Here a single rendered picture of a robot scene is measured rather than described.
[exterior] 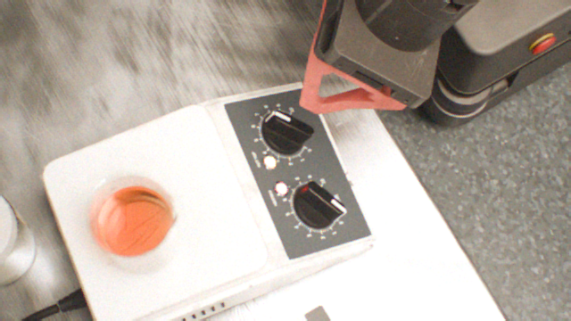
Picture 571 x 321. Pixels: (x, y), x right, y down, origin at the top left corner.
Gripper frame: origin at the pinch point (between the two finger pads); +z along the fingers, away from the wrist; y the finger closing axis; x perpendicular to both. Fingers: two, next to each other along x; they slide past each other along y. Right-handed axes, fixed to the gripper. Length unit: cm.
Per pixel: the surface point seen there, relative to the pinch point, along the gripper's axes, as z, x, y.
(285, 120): 5.4, 0.4, 0.0
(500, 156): 58, 51, -51
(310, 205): 6.8, 4.1, 4.4
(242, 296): 11.2, 2.7, 10.5
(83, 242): 11.4, -8.8, 11.7
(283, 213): 7.2, 2.5, 5.7
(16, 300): 22.4, -9.9, 12.6
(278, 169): 7.2, 1.4, 2.7
